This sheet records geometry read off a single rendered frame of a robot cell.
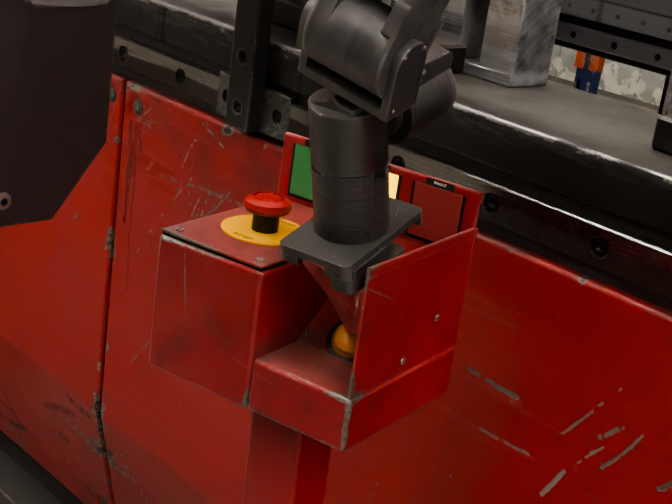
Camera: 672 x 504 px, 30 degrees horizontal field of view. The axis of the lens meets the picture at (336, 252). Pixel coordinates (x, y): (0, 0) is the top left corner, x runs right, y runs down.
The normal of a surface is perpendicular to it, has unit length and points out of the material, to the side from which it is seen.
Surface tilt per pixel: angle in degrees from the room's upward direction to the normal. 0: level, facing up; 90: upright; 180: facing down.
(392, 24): 75
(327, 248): 16
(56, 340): 90
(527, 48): 90
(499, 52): 90
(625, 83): 90
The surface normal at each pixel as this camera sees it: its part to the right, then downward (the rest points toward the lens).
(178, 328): -0.57, 0.20
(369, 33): -0.34, -0.20
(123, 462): -0.75, 0.34
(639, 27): -0.74, 0.13
